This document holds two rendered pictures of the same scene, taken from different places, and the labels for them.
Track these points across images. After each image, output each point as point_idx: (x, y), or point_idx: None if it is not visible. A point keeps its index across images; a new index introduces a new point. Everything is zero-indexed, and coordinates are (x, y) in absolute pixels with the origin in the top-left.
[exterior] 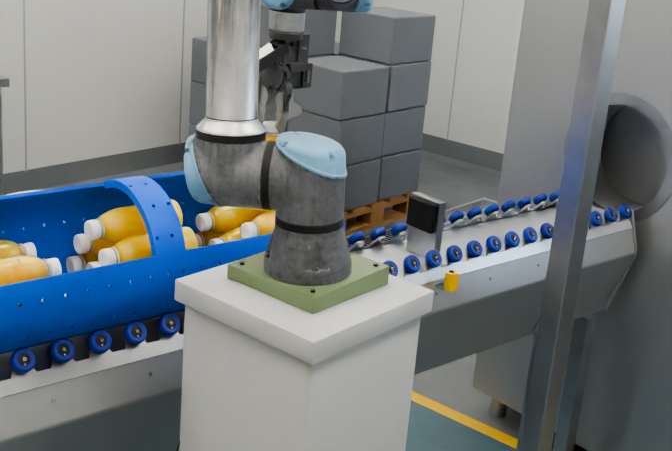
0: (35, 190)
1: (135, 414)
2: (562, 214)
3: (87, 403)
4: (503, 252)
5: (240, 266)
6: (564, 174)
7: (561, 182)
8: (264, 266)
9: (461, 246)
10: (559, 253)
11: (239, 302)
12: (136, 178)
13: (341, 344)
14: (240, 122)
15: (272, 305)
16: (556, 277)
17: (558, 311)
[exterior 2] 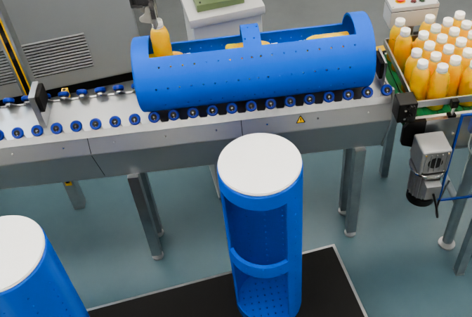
0: (255, 192)
1: None
2: (14, 37)
3: None
4: (2, 106)
5: None
6: (5, 19)
7: (7, 24)
8: None
9: (11, 121)
10: (22, 55)
11: None
12: (248, 32)
13: None
14: None
15: None
16: (27, 66)
17: (34, 78)
